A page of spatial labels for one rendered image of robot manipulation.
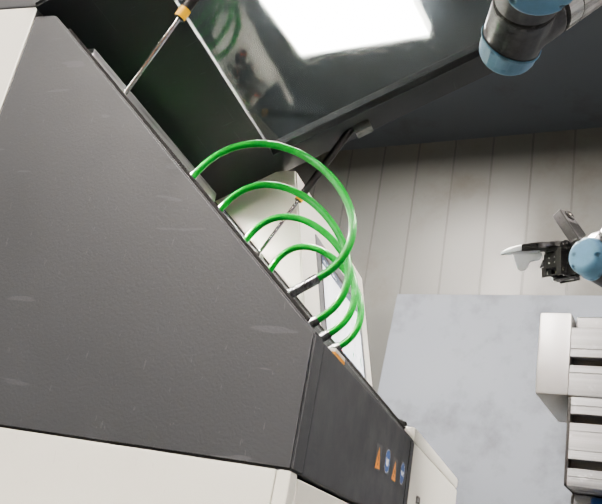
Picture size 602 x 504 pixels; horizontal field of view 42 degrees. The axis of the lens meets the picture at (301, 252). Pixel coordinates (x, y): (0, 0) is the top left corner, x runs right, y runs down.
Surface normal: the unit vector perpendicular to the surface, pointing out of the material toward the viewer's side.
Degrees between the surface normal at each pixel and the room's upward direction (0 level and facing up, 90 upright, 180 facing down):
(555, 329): 90
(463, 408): 82
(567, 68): 180
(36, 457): 90
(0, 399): 90
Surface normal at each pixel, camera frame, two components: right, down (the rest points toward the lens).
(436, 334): -0.41, -0.52
